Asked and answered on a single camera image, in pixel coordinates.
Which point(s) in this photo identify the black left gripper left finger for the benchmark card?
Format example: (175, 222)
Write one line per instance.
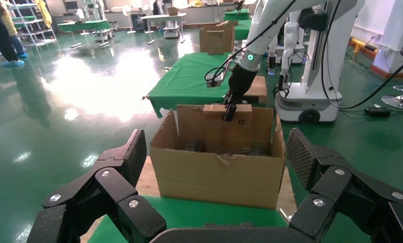
(114, 187)

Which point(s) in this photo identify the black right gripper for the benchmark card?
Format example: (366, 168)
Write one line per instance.
(239, 84)

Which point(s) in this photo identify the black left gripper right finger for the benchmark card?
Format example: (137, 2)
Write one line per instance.
(338, 191)

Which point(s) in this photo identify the small brown cardboard box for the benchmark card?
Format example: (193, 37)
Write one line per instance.
(218, 134)

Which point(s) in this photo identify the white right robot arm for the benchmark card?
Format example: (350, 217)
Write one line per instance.
(268, 26)

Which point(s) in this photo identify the large open cardboard carton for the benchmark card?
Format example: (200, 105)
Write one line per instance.
(218, 181)

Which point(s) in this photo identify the closed brown cardboard carton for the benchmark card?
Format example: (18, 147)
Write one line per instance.
(216, 40)

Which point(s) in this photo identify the black foam block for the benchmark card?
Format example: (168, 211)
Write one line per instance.
(256, 151)
(191, 146)

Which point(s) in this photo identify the green tablecloth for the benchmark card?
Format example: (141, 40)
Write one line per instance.
(187, 77)
(241, 32)
(194, 211)
(239, 15)

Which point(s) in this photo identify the silver binder clip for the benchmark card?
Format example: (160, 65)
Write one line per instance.
(145, 98)

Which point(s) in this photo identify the black power adapter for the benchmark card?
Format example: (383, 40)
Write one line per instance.
(377, 111)

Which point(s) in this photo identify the white table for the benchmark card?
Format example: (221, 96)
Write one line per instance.
(162, 15)

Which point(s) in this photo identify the white wheeled robot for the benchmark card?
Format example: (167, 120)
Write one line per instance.
(335, 50)

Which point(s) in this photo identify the white standing fan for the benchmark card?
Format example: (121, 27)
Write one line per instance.
(127, 10)

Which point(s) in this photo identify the yellow floor object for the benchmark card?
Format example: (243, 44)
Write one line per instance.
(358, 43)

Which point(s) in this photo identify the metal shelf rack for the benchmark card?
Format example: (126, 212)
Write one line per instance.
(40, 42)

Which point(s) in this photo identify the green covered table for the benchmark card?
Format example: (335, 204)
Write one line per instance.
(84, 25)

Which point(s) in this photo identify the yellow hanging garment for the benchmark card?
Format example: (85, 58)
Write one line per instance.
(44, 13)

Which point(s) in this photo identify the person in black clothes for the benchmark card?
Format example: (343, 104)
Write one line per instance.
(0, 37)

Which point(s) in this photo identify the person in yellow top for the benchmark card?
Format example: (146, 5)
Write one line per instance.
(10, 23)

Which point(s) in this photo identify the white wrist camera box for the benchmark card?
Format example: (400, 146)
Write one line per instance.
(209, 76)

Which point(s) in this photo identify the silver camera mount bracket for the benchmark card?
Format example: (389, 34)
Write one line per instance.
(226, 68)

